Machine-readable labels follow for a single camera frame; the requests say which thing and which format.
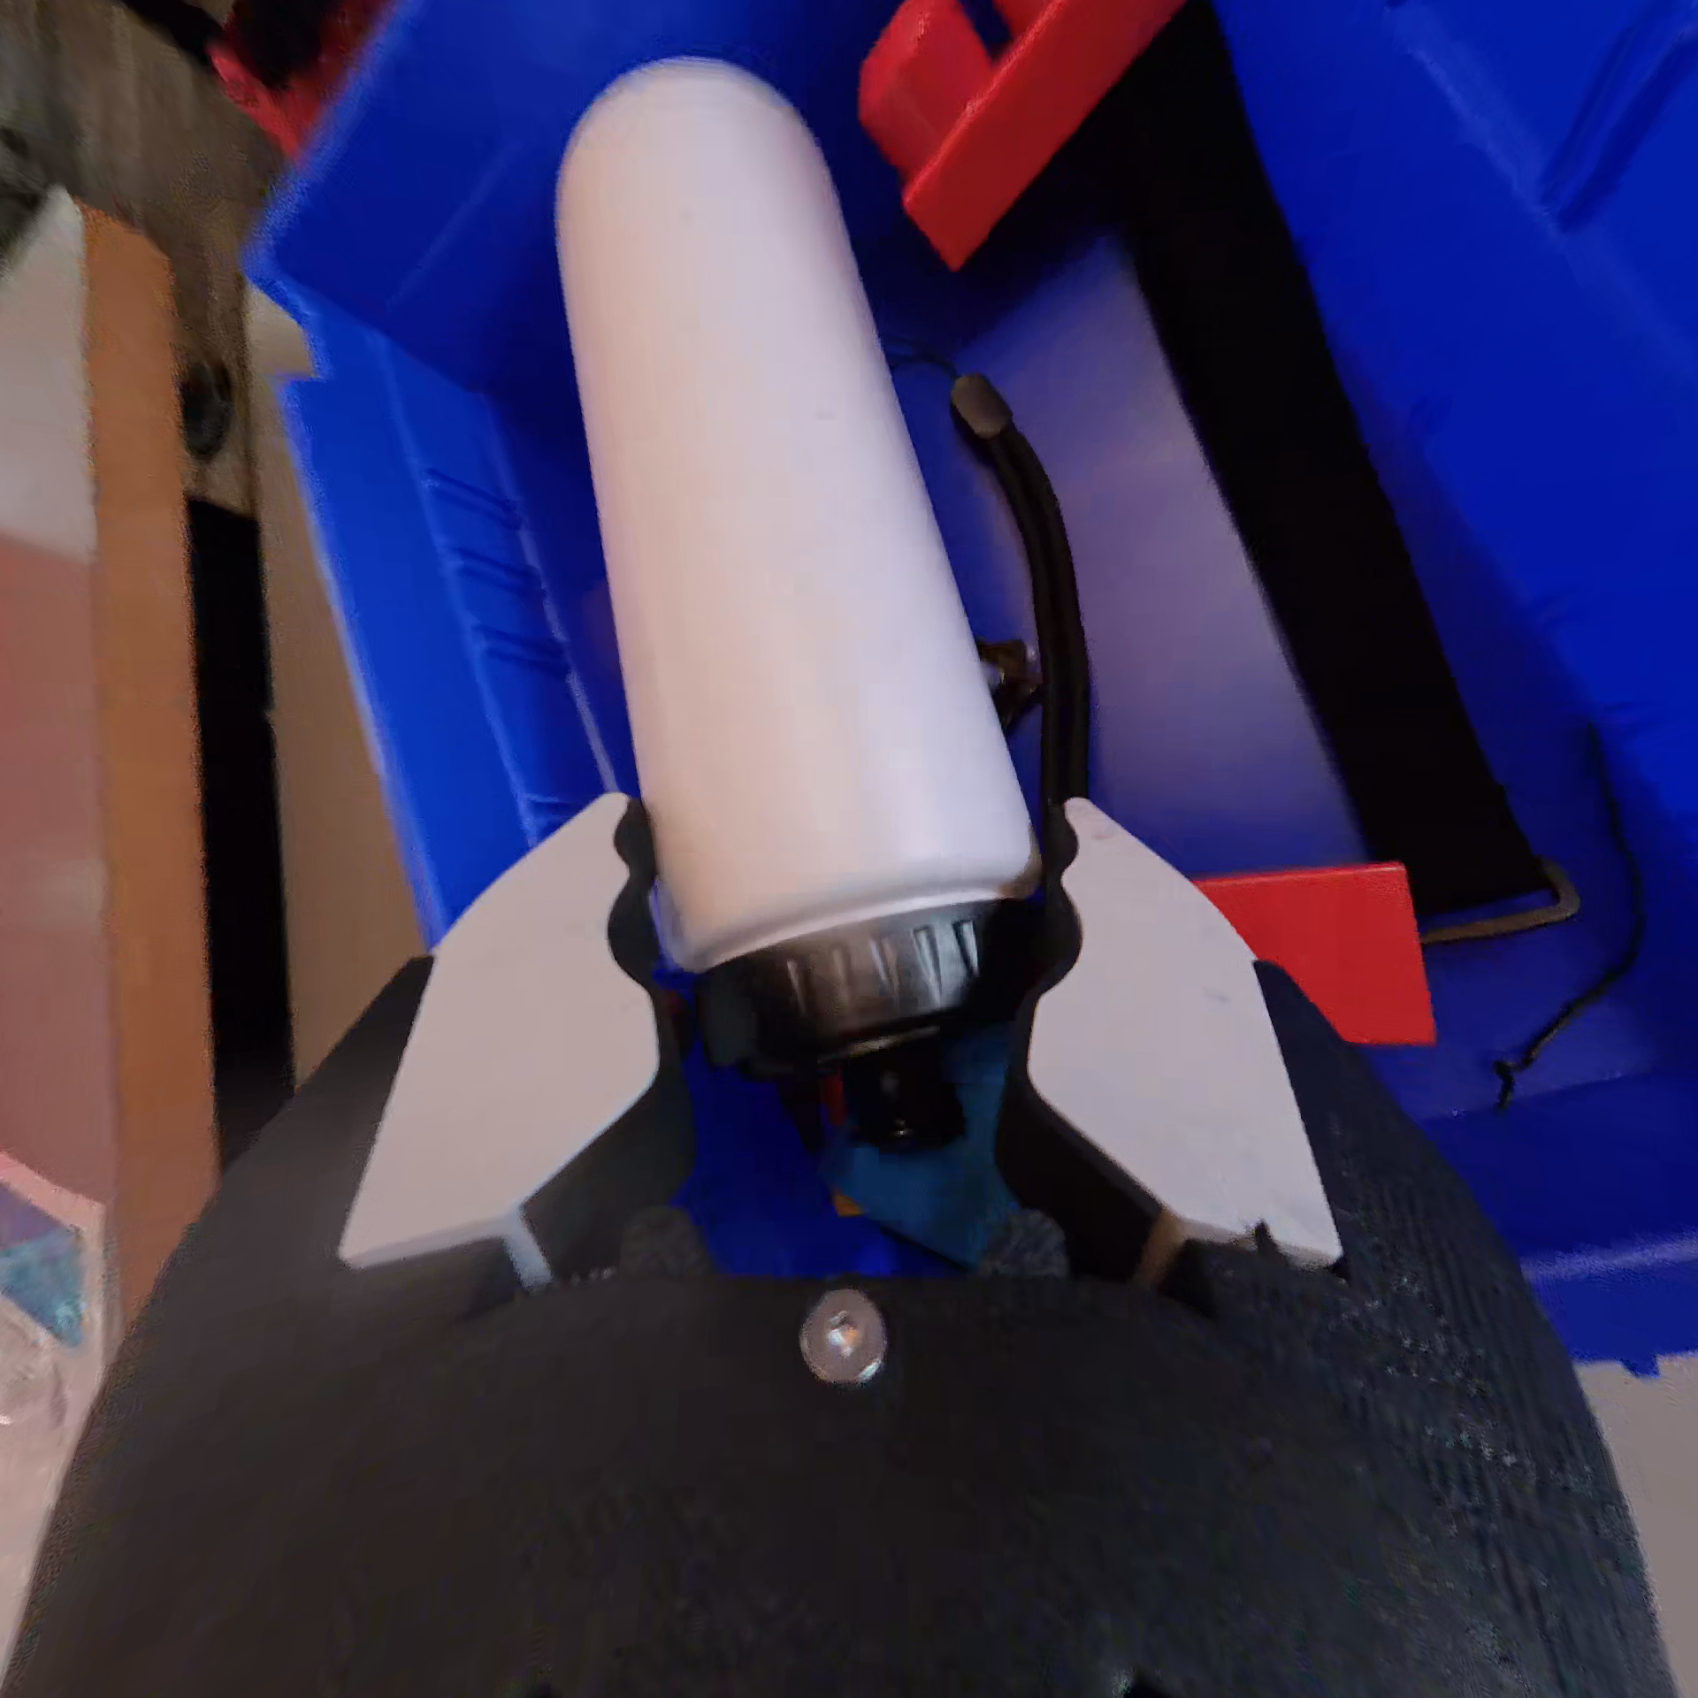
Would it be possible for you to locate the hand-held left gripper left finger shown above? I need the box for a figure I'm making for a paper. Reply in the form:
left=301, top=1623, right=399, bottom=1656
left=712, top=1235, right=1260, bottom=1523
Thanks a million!
left=339, top=793, right=698, bottom=1291

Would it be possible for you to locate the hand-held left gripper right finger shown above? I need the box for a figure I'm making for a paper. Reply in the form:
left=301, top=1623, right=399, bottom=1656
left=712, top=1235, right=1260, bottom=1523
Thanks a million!
left=998, top=796, right=1343, bottom=1289

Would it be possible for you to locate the black lanyard cord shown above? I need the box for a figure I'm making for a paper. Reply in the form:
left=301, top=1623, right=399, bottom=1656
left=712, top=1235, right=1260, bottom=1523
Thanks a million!
left=947, top=373, right=1096, bottom=825

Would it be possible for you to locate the white bottle with black cap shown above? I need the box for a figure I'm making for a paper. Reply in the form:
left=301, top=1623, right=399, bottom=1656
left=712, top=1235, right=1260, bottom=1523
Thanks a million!
left=555, top=58, right=1042, bottom=1157

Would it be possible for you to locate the blue plastic bin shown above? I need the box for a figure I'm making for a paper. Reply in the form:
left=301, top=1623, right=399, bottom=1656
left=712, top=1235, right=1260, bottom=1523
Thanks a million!
left=245, top=0, right=1698, bottom=1374

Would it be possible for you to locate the red plastic divider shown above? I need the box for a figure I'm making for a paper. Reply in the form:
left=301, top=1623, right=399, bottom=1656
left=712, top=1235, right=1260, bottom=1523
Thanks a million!
left=859, top=0, right=1188, bottom=269
left=1195, top=862, right=1438, bottom=1047

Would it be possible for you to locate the blue fabric piece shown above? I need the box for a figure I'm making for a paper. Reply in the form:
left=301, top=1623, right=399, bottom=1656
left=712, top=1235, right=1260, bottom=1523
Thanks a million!
left=823, top=1033, right=1017, bottom=1265

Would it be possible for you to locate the cardboard box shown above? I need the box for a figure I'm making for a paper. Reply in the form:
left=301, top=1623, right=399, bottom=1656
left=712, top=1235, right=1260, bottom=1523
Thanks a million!
left=0, top=184, right=322, bottom=1329

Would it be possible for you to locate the thin black string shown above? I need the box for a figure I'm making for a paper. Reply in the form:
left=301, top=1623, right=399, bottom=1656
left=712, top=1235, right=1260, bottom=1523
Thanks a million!
left=1492, top=742, right=1650, bottom=1112

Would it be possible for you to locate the wide black strap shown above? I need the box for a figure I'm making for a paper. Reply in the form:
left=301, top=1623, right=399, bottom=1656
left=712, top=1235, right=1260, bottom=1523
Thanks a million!
left=1129, top=198, right=1584, bottom=946

